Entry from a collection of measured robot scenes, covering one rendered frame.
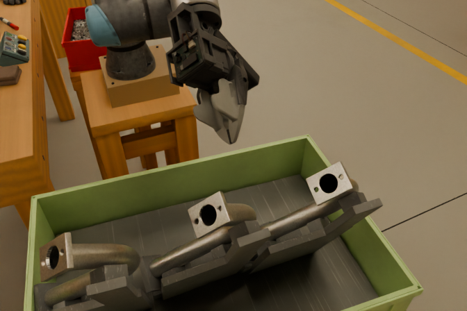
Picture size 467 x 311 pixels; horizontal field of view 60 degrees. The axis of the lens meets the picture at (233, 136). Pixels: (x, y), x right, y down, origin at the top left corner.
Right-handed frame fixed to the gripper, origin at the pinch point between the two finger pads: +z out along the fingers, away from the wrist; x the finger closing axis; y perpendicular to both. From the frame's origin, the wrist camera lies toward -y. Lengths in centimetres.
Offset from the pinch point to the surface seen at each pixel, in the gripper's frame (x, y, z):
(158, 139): -57, -38, -30
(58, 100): -172, -69, -111
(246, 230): -0.9, 0.8, 13.5
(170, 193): -33.9, -18.0, -3.5
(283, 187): -17.5, -39.5, -0.8
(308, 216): -1.6, -18.2, 11.3
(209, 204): -1.8, 5.9, 9.8
